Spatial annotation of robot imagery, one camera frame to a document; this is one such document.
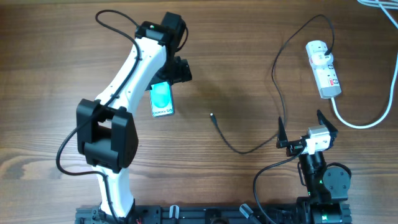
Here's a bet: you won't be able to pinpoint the white charger plug adapter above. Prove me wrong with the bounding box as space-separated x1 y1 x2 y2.
309 52 334 69

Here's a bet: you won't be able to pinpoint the black right camera cable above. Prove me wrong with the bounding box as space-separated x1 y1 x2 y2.
252 146 307 224

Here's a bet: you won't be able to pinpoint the white power strip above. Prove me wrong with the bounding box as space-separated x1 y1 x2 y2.
305 40 341 99

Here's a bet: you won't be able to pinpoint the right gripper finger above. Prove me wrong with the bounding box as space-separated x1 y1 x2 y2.
317 110 338 133
276 116 289 148

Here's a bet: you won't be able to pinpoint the black USB charging cable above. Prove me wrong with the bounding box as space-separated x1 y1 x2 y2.
210 14 336 155

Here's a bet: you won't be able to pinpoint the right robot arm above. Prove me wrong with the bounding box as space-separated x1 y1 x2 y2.
276 110 352 224

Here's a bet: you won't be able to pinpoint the white cables at corner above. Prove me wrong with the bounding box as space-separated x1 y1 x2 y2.
356 0 398 26

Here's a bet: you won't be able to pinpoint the white power strip cord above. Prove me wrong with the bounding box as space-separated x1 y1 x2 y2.
330 51 398 129

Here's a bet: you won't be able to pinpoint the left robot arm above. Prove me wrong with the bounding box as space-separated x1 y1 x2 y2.
76 12 192 223

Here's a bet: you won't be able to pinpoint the turquoise screen smartphone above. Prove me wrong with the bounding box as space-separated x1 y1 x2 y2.
149 82 174 118

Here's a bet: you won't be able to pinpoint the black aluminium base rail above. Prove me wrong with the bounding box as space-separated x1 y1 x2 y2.
75 203 353 224

